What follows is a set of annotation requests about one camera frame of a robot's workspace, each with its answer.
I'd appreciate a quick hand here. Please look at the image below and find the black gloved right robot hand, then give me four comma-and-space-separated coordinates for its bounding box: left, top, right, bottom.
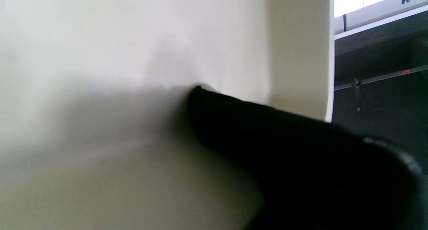
187, 86, 428, 230

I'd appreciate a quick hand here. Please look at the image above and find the grey metal ceiling rail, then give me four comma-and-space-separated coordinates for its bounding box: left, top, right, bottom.
334, 65, 428, 112

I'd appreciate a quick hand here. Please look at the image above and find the cream baking tray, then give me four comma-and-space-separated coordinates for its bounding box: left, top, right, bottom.
0, 0, 335, 230

